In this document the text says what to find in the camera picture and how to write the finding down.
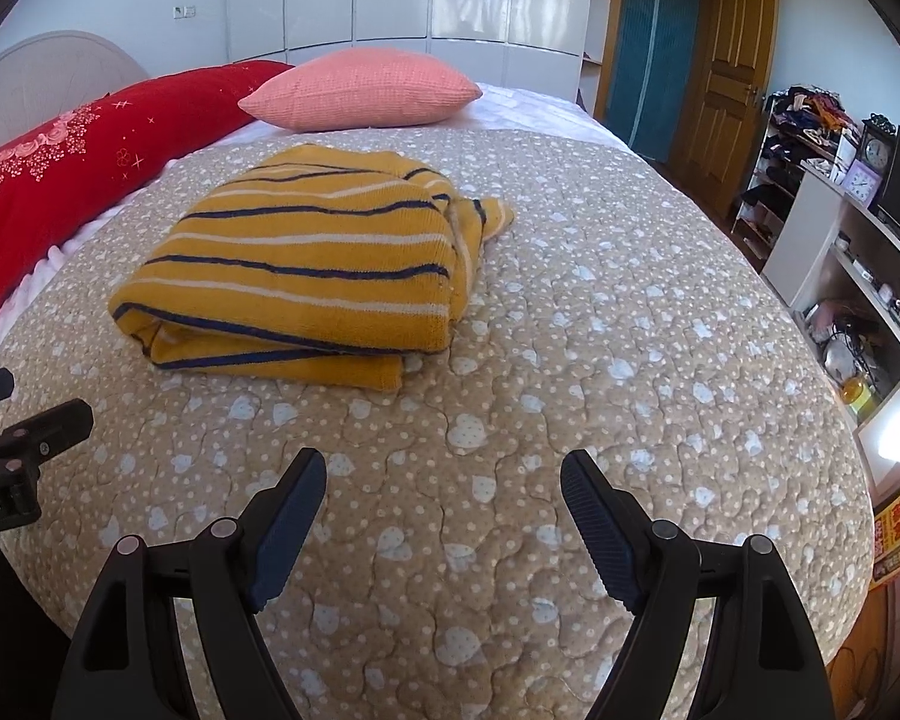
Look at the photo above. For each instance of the white pink bedsheet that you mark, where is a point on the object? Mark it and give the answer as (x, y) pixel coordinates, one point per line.
(525, 105)

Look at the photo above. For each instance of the beige dotted quilt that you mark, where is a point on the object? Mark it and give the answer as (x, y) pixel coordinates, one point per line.
(570, 352)

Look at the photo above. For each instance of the grey rounded headboard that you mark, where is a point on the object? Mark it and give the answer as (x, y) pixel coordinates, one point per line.
(45, 67)

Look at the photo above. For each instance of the pink square pillow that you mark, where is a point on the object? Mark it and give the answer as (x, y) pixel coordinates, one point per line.
(360, 86)

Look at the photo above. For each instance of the yellow striped sweater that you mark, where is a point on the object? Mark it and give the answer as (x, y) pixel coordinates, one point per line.
(292, 270)

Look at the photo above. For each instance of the yellow bottle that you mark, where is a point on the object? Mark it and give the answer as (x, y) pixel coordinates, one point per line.
(859, 394)

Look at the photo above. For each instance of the black ornate clock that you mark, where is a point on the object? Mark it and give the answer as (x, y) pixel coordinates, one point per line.
(877, 154)

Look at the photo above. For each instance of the white wall socket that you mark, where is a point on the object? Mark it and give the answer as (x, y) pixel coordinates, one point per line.
(183, 11)

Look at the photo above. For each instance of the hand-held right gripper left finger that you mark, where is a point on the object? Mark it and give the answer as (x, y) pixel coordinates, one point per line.
(292, 532)

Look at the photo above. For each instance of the long red floral pillow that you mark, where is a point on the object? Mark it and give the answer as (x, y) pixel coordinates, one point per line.
(82, 165)

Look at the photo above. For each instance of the purple square clock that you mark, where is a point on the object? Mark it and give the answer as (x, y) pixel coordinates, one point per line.
(862, 184)

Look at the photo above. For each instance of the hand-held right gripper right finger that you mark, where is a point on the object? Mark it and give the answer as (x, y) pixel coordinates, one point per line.
(600, 532)

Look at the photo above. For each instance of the teal door curtain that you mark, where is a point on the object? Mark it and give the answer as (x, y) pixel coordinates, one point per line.
(660, 52)

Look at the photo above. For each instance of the wooden panel door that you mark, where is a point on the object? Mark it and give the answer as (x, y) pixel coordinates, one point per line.
(727, 90)

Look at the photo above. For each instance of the white desk cabinet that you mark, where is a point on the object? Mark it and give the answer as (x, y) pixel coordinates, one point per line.
(802, 240)

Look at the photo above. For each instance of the wooden open shelf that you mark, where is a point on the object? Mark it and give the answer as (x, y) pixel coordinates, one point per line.
(600, 15)

